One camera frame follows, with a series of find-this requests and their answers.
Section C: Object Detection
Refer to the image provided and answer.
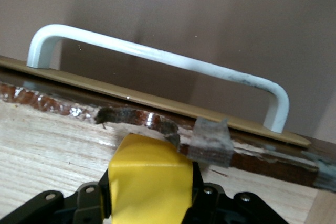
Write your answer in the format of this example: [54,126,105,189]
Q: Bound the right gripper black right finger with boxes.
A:
[183,161,288,224]

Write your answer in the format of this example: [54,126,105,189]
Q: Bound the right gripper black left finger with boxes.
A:
[0,167,113,224]

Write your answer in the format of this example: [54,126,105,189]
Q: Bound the yellow cube block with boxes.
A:
[108,134,194,224]

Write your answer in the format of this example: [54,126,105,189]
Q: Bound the wooden drawer with white handle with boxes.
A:
[0,24,336,224]

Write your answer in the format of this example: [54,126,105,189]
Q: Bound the grey tape scrap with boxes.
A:
[188,117,235,169]

